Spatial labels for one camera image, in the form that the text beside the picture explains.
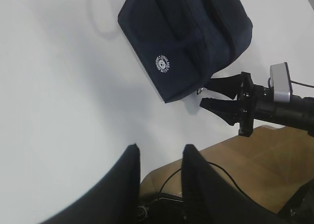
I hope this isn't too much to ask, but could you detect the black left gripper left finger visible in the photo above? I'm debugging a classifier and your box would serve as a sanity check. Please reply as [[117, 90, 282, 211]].
[[44, 144, 140, 224]]

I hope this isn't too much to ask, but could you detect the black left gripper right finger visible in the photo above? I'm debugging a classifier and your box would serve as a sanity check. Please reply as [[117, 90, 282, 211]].
[[181, 145, 284, 224]]

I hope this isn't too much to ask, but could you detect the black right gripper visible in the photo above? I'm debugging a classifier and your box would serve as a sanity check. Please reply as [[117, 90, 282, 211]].
[[200, 72, 255, 137]]

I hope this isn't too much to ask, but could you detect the navy blue lunch bag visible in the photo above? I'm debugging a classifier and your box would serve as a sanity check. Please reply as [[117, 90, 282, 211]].
[[118, 0, 253, 103]]

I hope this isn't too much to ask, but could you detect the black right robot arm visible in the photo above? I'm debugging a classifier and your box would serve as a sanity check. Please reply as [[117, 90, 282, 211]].
[[200, 72, 314, 137]]

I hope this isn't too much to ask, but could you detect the black floor cable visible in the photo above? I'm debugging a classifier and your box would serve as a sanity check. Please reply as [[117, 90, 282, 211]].
[[158, 161, 251, 200]]

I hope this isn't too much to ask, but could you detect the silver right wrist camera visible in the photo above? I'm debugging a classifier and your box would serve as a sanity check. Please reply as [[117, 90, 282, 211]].
[[269, 62, 292, 103]]

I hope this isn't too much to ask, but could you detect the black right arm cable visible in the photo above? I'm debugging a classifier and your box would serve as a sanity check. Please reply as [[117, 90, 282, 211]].
[[290, 79, 314, 89]]

